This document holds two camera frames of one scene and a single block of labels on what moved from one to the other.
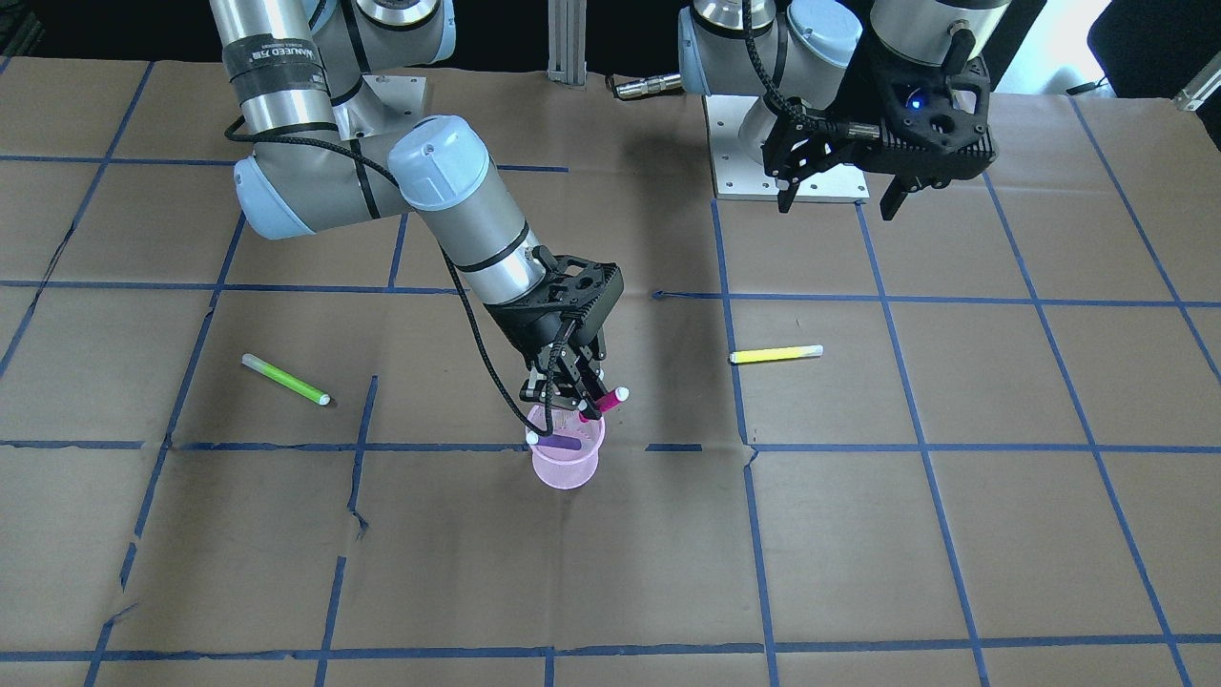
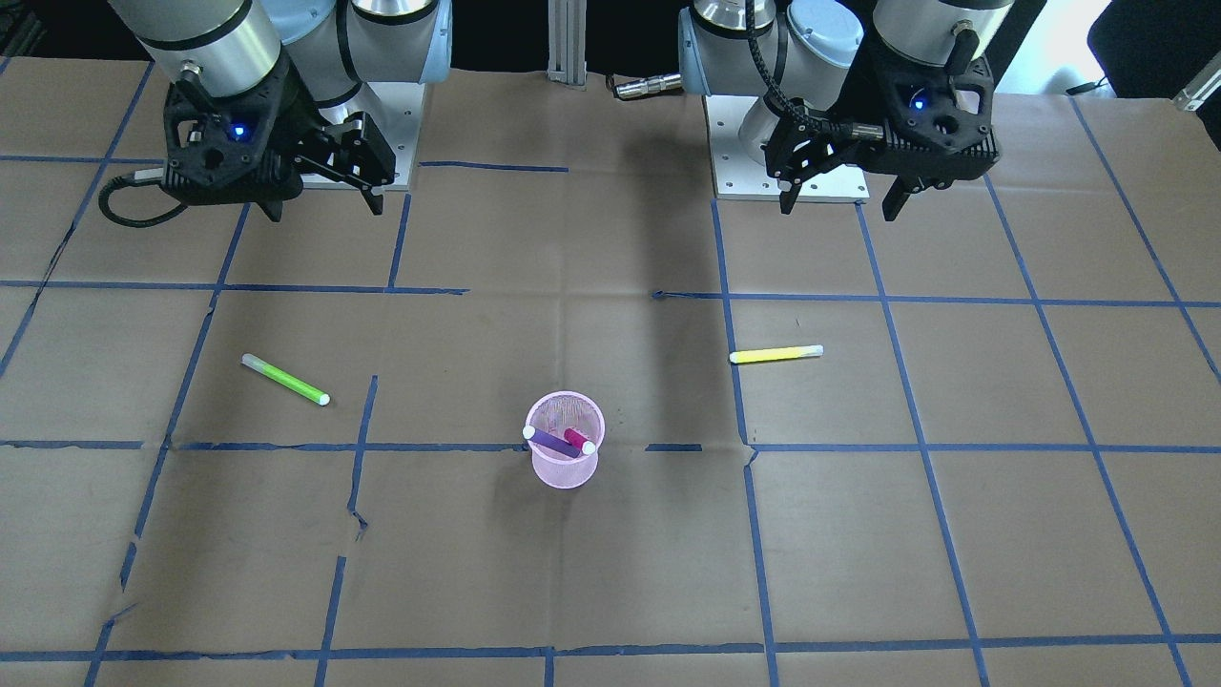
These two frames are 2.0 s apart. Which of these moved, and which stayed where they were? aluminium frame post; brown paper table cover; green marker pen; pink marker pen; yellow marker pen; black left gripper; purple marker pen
Moved: pink marker pen
Stayed: brown paper table cover; yellow marker pen; green marker pen; black left gripper; purple marker pen; aluminium frame post
